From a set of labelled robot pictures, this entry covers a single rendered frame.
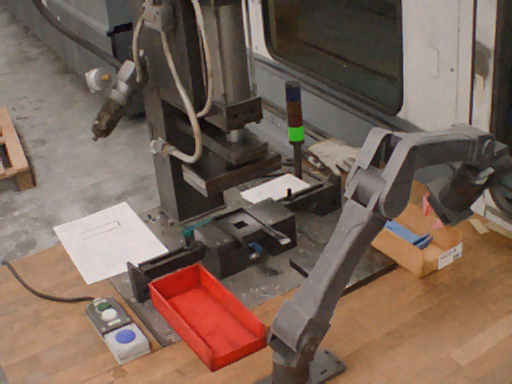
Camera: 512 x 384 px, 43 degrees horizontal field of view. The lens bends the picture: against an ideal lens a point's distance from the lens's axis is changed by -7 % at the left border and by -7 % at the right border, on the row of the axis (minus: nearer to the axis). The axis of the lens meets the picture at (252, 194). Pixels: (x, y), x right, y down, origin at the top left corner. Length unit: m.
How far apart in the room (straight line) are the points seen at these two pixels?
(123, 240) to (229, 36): 0.61
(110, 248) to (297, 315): 0.66
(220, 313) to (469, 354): 0.50
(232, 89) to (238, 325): 0.45
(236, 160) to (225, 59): 0.20
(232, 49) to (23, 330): 0.72
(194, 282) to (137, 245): 0.24
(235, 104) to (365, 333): 0.50
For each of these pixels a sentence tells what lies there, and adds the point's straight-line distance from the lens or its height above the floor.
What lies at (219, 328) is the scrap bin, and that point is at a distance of 1.34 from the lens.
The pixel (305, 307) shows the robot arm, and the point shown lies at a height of 1.07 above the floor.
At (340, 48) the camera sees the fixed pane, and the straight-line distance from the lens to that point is 2.14.
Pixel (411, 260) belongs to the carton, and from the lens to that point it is 1.44.
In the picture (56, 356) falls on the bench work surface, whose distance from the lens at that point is 1.37.
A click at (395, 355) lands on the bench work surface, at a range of 1.26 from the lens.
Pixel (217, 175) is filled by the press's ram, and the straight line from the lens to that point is 1.35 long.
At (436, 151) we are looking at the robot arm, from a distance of 1.16.
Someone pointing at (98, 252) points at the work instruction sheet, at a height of 0.90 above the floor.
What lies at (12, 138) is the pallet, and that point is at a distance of 4.53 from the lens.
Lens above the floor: 1.77
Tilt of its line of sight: 29 degrees down
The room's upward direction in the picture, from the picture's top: 6 degrees counter-clockwise
